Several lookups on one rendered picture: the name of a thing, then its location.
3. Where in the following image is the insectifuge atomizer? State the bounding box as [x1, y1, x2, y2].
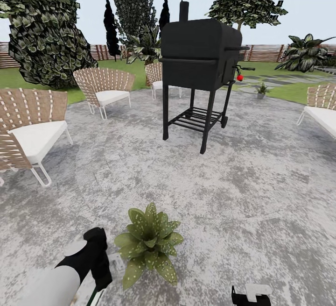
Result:
[87, 288, 105, 306]

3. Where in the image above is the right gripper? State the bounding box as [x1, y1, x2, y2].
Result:
[231, 286, 271, 306]

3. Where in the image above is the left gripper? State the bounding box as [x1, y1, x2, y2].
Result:
[90, 256, 112, 292]

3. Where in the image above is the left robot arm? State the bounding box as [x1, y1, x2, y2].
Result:
[17, 227, 126, 306]

